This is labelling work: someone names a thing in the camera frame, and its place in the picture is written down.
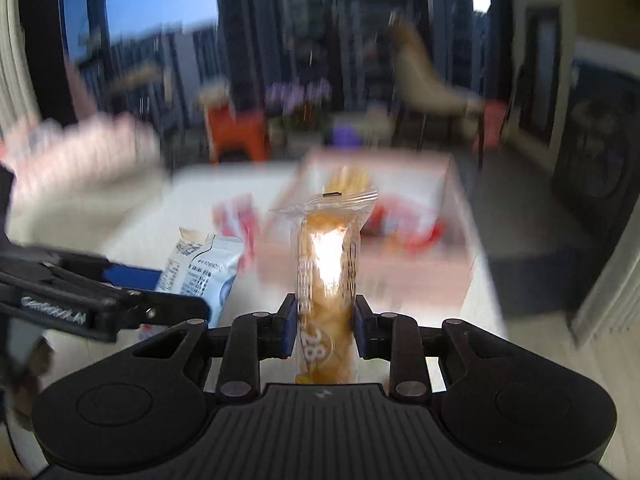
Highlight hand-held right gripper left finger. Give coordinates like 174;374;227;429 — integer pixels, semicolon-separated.
132;292;297;398

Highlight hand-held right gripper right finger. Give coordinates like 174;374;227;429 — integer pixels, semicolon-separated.
352;296;523;397

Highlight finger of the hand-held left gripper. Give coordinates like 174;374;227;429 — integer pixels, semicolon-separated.
15;245;163;293
100;287;210;331

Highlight blue and white snack packet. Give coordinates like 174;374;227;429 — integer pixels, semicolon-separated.
155;226;246;328

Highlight clear packet of yellow snacks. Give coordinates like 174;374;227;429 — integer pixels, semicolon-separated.
270;190;380;385

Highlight pink cardboard box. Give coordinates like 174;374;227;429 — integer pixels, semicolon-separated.
257;147;476;306

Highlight brown cake packet red ends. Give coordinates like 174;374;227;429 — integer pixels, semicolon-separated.
367;199;447;252

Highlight cream cushion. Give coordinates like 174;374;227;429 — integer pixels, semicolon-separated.
7;160;173;246

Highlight red and white snack packet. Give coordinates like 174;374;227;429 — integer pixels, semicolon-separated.
212;194;262;263

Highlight pink cushion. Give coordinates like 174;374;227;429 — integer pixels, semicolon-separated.
0;112;163;176

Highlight long clear biscuit packet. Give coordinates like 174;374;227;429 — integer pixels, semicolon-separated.
322;164;373;196

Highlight orange stool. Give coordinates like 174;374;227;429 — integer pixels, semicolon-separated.
205;102;271;163

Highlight purple ball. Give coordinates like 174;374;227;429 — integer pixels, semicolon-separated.
332;125;361;147

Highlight purple orchid plant in pot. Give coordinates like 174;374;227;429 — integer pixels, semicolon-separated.
265;80;333;133

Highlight red stool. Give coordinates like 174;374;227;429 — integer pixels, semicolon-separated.
477;100;508;153

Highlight white curtain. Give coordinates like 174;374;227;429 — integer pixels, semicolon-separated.
0;0;46;133

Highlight beige chair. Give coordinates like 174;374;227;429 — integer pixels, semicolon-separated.
390;10;488;153

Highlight dark washing machine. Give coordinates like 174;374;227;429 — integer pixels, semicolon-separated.
550;57;640;238

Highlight dark framed door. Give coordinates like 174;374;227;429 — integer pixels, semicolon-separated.
517;6;563;136

